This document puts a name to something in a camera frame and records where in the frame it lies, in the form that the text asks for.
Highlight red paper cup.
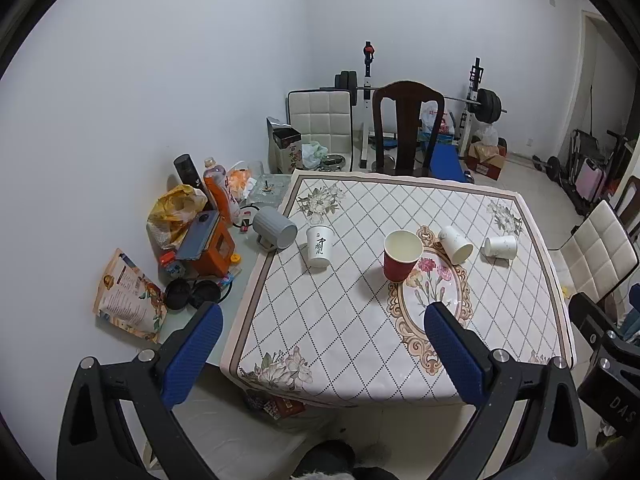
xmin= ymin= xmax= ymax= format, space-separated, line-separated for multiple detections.
xmin=383 ymin=230 xmax=424 ymax=283

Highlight red and white plastic bag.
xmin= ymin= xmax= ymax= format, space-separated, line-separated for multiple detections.
xmin=419 ymin=101 xmax=456 ymax=136

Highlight white padded chair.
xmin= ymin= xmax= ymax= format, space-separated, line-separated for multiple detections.
xmin=547 ymin=200 xmax=632 ymax=306
xmin=286 ymin=90 xmax=353 ymax=172

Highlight black barbell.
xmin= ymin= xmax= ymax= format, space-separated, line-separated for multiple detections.
xmin=334 ymin=71 xmax=508 ymax=123

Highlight orange box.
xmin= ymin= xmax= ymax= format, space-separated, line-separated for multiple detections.
xmin=187 ymin=217 xmax=237 ymax=278

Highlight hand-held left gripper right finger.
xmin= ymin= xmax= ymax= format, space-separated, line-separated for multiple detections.
xmin=424 ymin=302 xmax=587 ymax=480

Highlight black bottle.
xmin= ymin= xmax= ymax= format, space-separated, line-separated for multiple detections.
xmin=173 ymin=154 xmax=211 ymax=210

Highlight orange and white plastic bag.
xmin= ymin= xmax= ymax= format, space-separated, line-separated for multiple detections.
xmin=226 ymin=162 xmax=258 ymax=206

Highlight pale green plastic bag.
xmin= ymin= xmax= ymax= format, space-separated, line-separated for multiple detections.
xmin=301 ymin=141 xmax=328 ymax=170

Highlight white weight rack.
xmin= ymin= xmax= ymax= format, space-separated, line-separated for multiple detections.
xmin=352 ymin=41 xmax=485 ymax=171

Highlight orange juice bottle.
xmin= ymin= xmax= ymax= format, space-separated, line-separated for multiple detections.
xmin=202 ymin=158 xmax=233 ymax=223

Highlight pink suitcase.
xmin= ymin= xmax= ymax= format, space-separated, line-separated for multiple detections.
xmin=575 ymin=157 xmax=608 ymax=201

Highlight grey smartphone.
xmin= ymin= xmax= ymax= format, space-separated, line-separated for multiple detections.
xmin=176 ymin=210 xmax=222 ymax=261

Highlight black dumbbell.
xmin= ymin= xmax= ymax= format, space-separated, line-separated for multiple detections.
xmin=531 ymin=155 xmax=568 ymax=181

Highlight black folding cart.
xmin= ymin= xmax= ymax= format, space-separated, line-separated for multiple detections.
xmin=567 ymin=129 xmax=632 ymax=216

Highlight yellow plastic bag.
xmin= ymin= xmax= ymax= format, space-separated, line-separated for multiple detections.
xmin=146 ymin=184 xmax=208 ymax=251

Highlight red printed packet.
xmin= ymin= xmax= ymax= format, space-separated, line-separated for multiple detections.
xmin=245 ymin=392 xmax=306 ymax=418

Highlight black headphones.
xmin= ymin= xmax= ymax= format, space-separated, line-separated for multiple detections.
xmin=164 ymin=279 xmax=221 ymax=313

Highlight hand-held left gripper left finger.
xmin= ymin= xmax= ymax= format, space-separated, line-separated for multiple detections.
xmin=57 ymin=304 xmax=224 ymax=480

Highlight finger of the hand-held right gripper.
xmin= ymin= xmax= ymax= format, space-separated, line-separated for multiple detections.
xmin=569 ymin=292 xmax=626 ymax=347

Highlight dark cloth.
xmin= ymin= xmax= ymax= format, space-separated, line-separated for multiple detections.
xmin=295 ymin=440 xmax=401 ymax=480

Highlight white paper cup black print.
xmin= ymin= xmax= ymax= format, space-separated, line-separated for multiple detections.
xmin=306 ymin=225 xmax=335 ymax=268

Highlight floral diamond pattern tablecloth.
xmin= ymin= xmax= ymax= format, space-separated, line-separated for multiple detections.
xmin=220 ymin=169 xmax=576 ymax=408

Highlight white speckled paper cup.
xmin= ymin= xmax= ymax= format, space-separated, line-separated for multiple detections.
xmin=439 ymin=225 xmax=474 ymax=264
xmin=482 ymin=234 xmax=518 ymax=260

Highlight dark wooden chair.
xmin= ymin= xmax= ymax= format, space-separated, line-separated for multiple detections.
xmin=612 ymin=176 xmax=640 ymax=241
xmin=371 ymin=81 xmax=446 ymax=178

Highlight grey ribbed mug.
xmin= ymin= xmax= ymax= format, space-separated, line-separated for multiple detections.
xmin=252 ymin=206 xmax=298 ymax=252

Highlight clear glass ashtray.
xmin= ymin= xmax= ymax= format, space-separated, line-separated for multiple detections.
xmin=247 ymin=174 xmax=288 ymax=206

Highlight blue bench pad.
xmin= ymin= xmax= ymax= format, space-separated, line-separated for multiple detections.
xmin=431 ymin=144 xmax=473 ymax=183

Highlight brown cardboard box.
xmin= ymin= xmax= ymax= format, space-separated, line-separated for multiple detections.
xmin=465 ymin=140 xmax=507 ymax=181

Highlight printed tea box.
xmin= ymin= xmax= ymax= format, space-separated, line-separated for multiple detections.
xmin=266 ymin=116 xmax=303 ymax=175

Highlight orange printed snack bag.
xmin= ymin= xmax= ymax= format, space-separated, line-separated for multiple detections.
xmin=94 ymin=248 xmax=168 ymax=343

